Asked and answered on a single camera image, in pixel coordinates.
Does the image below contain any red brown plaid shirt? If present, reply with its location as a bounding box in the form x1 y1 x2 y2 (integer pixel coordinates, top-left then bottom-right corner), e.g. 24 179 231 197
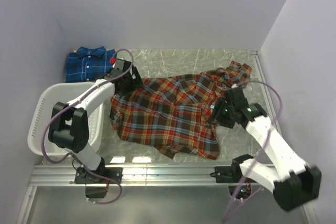
110 61 252 160

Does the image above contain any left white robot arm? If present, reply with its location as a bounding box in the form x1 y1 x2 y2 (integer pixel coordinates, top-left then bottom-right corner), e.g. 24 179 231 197
42 59 142 184

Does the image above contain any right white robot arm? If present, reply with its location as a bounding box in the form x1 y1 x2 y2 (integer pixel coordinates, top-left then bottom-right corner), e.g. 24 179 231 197
210 88 322 212

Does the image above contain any folded blue plaid shirt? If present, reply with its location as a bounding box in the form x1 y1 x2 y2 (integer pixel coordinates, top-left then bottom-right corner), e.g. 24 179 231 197
66 46 115 83

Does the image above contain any white plastic laundry basket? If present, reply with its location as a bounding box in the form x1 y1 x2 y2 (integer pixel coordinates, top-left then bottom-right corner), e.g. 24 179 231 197
27 82 104 156

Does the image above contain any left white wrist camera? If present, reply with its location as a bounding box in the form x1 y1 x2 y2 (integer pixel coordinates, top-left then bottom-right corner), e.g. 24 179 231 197
110 57 117 68

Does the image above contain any aluminium side rail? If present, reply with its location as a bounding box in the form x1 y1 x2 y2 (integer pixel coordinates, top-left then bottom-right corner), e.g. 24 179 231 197
250 50 277 120

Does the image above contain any aluminium mounting rail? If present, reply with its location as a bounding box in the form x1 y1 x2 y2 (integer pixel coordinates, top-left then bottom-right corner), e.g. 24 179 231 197
28 163 307 187

